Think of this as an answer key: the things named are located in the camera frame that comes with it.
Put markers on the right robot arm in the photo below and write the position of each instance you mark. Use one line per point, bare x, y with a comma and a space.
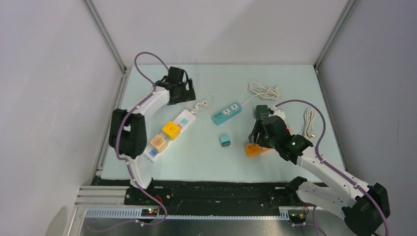
363, 207

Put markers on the teal USB charger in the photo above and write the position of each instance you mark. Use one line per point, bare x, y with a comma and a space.
225, 141

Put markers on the teal power strip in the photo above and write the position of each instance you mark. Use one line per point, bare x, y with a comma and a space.
226, 114

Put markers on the white power strip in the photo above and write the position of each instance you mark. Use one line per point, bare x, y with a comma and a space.
183, 120

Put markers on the beige cube socket adapter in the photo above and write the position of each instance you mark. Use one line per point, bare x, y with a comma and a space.
159, 143

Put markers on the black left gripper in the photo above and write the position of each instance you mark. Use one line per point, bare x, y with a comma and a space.
188, 95

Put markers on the yellow cube socket adapter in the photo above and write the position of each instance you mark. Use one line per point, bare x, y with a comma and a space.
171, 130

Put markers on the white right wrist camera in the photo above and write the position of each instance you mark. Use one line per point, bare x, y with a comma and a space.
274, 111

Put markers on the orange power strip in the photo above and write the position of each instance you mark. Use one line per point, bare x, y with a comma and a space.
253, 150

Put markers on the pink plug adapter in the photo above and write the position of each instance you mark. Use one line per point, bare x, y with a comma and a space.
288, 128

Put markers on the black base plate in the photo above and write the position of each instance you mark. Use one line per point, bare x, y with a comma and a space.
208, 198

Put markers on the dark green cube adapter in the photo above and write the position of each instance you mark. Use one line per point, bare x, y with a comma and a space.
261, 112

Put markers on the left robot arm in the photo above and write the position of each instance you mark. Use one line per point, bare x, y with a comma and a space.
128, 133

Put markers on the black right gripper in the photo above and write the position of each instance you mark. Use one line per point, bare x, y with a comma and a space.
257, 128

